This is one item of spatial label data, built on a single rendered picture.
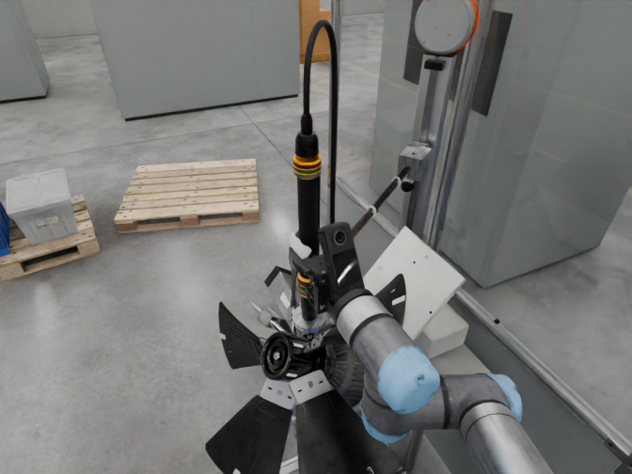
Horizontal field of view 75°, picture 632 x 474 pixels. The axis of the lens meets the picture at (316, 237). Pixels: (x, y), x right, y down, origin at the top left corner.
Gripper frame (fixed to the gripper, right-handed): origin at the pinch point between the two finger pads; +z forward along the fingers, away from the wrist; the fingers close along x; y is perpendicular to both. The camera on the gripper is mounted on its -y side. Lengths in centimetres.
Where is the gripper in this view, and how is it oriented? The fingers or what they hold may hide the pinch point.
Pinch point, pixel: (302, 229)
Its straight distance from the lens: 74.7
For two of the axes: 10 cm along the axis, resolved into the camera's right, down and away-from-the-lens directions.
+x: 9.0, -2.6, 3.4
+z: -4.3, -5.4, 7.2
